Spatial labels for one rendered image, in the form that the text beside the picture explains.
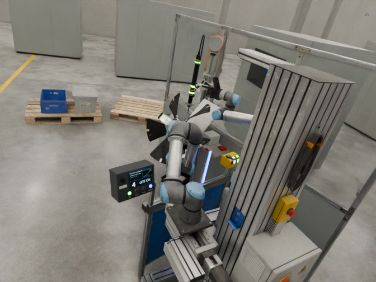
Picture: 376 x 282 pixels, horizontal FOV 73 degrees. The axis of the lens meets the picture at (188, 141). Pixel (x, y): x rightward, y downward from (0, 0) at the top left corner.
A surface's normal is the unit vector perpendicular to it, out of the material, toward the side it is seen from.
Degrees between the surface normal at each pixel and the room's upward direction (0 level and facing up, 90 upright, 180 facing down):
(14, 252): 0
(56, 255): 0
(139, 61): 90
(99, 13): 90
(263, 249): 0
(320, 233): 90
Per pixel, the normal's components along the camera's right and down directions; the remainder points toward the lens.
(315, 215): -0.77, 0.18
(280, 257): 0.18, -0.86
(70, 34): 0.28, 0.50
